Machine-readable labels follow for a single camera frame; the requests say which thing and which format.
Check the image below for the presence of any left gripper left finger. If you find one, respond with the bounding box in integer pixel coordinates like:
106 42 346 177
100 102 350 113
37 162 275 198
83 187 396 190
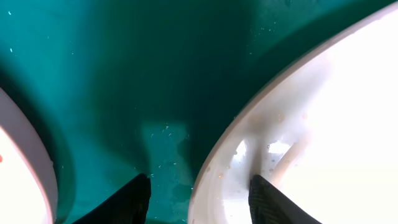
73 173 151 224

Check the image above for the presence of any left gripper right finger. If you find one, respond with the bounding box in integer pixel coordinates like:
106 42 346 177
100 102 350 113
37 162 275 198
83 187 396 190
248 174 320 224

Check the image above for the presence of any white plate with sauce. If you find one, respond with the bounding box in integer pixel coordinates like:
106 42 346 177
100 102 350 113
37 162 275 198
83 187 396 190
187 3 397 224

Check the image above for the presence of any yellow plate with sauce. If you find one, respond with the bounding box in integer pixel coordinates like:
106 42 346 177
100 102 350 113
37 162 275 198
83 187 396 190
1 90 58 224

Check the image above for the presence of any teal plastic tray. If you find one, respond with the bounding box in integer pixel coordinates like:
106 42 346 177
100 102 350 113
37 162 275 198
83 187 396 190
1 0 391 223

